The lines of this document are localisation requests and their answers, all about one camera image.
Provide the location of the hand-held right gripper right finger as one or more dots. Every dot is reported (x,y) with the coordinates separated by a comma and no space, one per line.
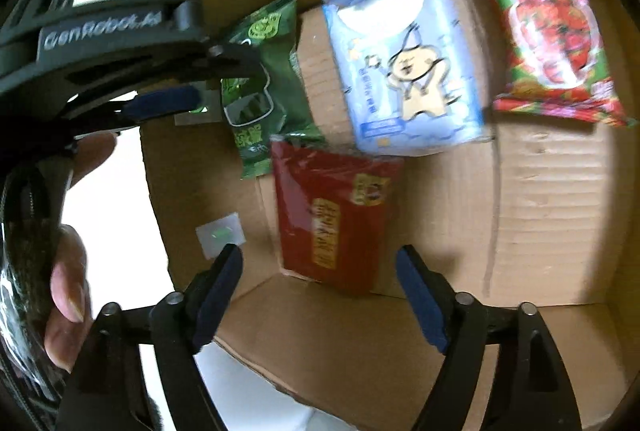
(420,301)

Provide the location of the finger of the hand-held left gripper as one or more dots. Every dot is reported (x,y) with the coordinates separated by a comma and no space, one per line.
(235,58)
(160,102)

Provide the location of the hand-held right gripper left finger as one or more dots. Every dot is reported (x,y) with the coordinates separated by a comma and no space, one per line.
(220,291)

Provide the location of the green snack packet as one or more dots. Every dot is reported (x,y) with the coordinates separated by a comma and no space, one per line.
(285,76)

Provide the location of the brown cardboard box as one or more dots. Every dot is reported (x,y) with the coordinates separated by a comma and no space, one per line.
(525,211)

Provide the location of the dark red snack packet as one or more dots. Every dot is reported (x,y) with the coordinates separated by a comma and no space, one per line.
(325,191)

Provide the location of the person's left hand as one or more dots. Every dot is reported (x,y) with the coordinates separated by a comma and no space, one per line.
(67,281)

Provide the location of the clear sticker with green dot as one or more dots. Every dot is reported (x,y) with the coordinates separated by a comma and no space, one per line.
(205,111)
(220,238)

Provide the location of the light blue tissue pack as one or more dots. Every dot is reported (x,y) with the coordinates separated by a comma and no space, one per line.
(400,61)

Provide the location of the red noodle packet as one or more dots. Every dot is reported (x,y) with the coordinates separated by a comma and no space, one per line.
(545,21)

